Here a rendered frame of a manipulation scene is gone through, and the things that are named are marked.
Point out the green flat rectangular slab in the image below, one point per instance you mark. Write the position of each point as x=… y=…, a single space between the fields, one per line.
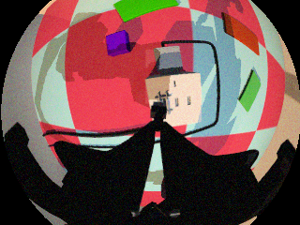
x=131 y=9

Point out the orange-red flat bar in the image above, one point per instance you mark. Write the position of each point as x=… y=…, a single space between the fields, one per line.
x=239 y=31

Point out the purple block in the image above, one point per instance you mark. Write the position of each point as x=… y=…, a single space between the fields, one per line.
x=117 y=43

